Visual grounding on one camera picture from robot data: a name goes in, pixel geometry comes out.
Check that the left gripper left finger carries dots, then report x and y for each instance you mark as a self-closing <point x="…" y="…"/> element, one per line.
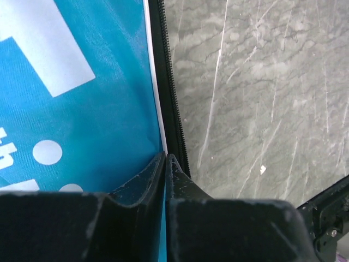
<point x="123" y="225"/>

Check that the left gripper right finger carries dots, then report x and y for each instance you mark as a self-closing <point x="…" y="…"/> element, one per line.
<point x="200" y="228"/>

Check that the blue SPORT racket cover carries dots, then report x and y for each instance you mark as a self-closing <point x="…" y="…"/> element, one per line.
<point x="87" y="96"/>

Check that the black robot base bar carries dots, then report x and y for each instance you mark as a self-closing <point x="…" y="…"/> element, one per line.
<point x="326" y="219"/>

